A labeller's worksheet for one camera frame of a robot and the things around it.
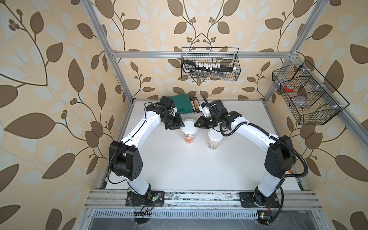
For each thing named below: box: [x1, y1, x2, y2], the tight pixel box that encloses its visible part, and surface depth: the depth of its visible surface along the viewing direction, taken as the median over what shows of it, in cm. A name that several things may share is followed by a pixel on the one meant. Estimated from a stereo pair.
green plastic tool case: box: [169, 93, 194, 115], surface depth 121 cm
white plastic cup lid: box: [207, 128, 224, 142], surface depth 81 cm
